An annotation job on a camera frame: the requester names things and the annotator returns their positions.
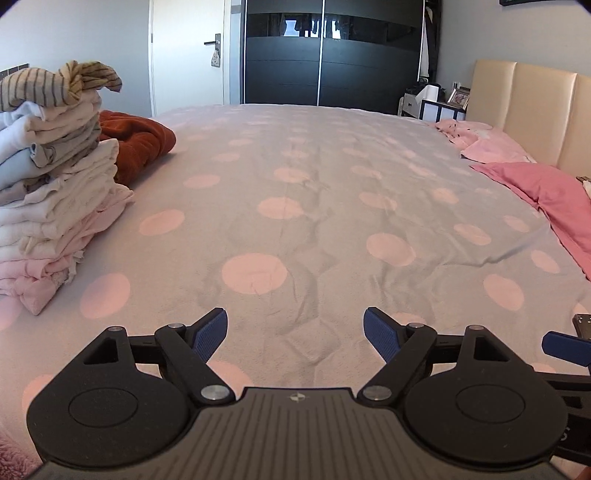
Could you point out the purple fluffy blanket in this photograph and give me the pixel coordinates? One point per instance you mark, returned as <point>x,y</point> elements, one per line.
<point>14,463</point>

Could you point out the stack of folded clothes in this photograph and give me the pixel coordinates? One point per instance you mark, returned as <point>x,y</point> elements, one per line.
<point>58,190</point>

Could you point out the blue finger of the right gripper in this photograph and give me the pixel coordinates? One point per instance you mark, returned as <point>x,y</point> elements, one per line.
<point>568,348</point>

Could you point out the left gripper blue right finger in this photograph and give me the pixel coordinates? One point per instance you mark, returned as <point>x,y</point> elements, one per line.
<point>382,332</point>

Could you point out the white nightstand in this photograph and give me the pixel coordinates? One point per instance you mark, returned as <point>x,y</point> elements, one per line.
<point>423,102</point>

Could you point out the grey pink-dotted bed cover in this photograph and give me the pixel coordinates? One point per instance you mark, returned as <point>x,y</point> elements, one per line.
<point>295,220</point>

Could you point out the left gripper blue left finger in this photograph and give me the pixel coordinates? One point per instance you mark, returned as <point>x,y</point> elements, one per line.
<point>208,333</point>

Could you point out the pink pillowcase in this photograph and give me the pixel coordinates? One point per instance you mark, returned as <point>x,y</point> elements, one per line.
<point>559,196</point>

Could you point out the white door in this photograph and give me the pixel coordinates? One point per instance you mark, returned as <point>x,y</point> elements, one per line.
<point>186,53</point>

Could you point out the rust red folded garment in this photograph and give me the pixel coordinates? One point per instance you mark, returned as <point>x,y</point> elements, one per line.
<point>141,141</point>

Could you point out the beige padded headboard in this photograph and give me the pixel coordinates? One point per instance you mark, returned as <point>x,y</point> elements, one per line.
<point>545,110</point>

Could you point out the light pink pillow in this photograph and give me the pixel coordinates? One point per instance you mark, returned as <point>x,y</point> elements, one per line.
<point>483,143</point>

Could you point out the brown striped shorts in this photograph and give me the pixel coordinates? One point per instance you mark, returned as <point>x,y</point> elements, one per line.
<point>56,89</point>

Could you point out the black sliding wardrobe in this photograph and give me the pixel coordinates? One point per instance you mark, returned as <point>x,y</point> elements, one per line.
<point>349,54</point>

